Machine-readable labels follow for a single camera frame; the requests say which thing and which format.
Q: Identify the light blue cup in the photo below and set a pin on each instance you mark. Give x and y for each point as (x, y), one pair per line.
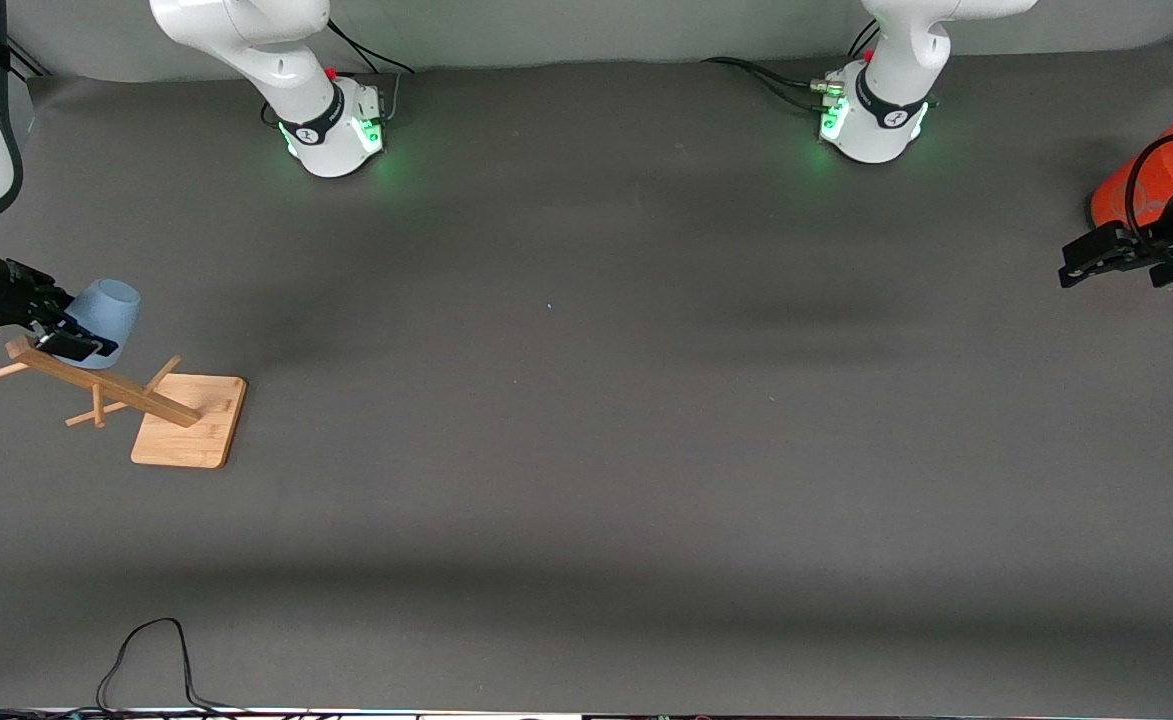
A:
(106, 310)

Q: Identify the wooden cup rack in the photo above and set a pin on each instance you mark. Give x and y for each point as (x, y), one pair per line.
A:
(186, 430)

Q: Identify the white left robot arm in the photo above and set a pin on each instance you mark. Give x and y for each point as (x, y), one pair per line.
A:
(886, 110)

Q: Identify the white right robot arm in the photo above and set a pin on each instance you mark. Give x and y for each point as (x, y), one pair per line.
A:
(316, 110)

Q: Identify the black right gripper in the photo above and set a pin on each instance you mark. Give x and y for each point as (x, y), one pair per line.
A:
(4, 290)

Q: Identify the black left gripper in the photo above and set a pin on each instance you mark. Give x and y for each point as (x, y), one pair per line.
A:
(1149, 247)

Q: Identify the orange cylindrical can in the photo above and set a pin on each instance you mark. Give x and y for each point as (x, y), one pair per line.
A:
(1151, 185)

